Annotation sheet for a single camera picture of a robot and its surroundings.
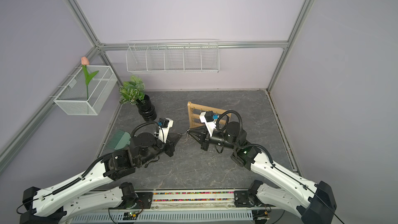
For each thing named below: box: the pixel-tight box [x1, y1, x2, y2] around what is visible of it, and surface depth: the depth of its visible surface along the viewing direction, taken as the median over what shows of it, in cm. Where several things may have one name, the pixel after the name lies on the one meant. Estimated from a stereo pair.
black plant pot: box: [136, 94, 158, 122], surface depth 99 cm
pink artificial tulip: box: [80, 56, 100, 101], surface depth 82 cm
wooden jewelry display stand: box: [187, 101, 232, 129], surface depth 79 cm
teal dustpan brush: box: [107, 129, 132, 150], surface depth 97 cm
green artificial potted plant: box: [118, 75, 145, 105], surface depth 86 cm
